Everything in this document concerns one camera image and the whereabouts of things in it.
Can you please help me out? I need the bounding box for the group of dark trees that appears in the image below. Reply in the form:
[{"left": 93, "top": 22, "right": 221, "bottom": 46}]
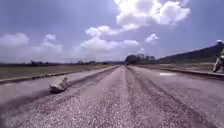
[{"left": 124, "top": 53, "right": 157, "bottom": 66}]

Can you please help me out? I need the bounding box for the grey gravel road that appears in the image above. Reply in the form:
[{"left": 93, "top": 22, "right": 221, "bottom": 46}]
[{"left": 0, "top": 64, "right": 224, "bottom": 128}]

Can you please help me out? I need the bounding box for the grass verge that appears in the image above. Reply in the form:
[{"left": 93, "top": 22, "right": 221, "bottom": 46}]
[{"left": 136, "top": 61, "right": 218, "bottom": 72}]

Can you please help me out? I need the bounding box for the dry grass field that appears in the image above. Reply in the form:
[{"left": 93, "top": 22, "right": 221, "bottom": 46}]
[{"left": 0, "top": 63, "right": 112, "bottom": 80}]

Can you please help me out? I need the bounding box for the distant tree line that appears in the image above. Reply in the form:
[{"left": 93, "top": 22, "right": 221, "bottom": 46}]
[{"left": 29, "top": 60, "right": 98, "bottom": 65}]

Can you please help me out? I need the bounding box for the low concrete kerb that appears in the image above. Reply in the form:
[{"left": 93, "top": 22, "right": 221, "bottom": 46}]
[
  {"left": 0, "top": 65, "right": 120, "bottom": 85},
  {"left": 133, "top": 64, "right": 224, "bottom": 81}
]

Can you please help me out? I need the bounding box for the wooded hill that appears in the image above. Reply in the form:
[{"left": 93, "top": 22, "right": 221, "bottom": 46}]
[{"left": 157, "top": 42, "right": 224, "bottom": 65}]

